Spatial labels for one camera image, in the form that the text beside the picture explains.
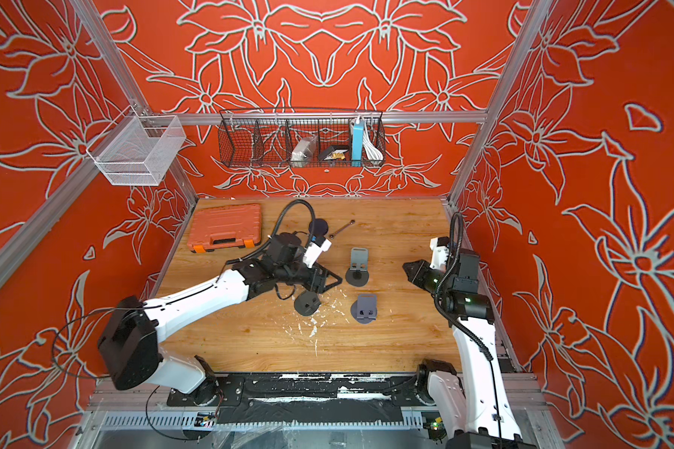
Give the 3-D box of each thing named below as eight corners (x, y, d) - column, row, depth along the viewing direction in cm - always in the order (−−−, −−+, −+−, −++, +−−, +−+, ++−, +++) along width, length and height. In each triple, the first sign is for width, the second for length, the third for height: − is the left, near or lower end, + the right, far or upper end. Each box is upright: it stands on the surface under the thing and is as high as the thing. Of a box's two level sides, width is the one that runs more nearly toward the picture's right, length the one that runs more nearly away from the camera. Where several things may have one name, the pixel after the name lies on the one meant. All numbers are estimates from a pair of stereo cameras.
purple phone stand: (351, 324, 87) (352, 314, 81) (350, 304, 91) (351, 294, 85) (375, 324, 87) (378, 314, 81) (373, 304, 91) (376, 294, 85)
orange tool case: (192, 254, 104) (186, 246, 100) (204, 215, 117) (199, 206, 112) (260, 249, 105) (257, 240, 101) (264, 211, 118) (261, 202, 114)
